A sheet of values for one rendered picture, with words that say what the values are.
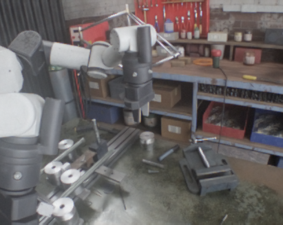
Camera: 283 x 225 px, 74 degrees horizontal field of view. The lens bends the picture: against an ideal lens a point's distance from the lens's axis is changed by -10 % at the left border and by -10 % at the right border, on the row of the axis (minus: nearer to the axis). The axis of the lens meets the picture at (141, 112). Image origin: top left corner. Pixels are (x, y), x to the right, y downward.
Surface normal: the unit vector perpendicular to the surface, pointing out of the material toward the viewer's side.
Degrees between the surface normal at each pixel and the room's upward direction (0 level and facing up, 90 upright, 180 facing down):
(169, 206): 0
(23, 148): 44
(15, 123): 69
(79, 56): 61
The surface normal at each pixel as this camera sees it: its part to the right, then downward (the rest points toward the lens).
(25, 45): 0.29, -0.39
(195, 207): -0.07, -0.89
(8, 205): -0.47, -0.07
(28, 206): 0.86, 0.17
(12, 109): 0.26, 0.07
